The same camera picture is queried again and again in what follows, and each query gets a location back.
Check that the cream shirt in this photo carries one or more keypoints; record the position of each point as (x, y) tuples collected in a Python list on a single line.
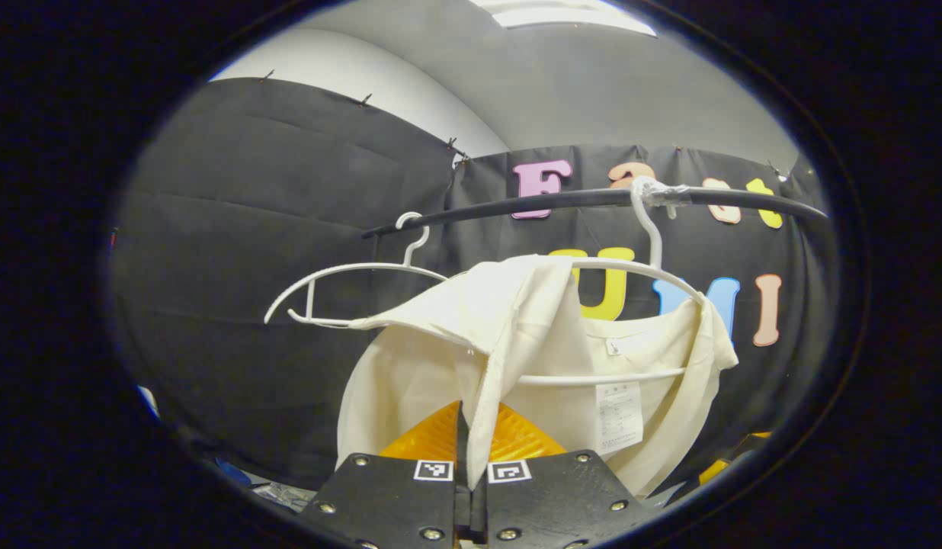
[(532, 320)]

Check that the black backdrop cloth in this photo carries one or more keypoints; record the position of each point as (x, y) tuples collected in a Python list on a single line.
[(250, 267)]

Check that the white plastic hanger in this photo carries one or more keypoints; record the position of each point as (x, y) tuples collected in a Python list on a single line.
[(654, 236), (349, 268)]

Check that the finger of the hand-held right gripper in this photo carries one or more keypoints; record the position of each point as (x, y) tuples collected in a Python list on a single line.
[(713, 471)]

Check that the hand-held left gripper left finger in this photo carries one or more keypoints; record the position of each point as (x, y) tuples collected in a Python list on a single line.
[(462, 496)]

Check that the large ceiling light panel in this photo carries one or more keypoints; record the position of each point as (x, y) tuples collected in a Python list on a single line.
[(562, 15)]

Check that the blue object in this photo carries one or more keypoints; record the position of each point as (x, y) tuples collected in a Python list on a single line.
[(233, 473)]

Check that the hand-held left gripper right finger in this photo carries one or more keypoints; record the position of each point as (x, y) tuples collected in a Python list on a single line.
[(562, 499)]

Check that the black metal clothes rack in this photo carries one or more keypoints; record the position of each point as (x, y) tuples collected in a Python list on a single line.
[(578, 200)]

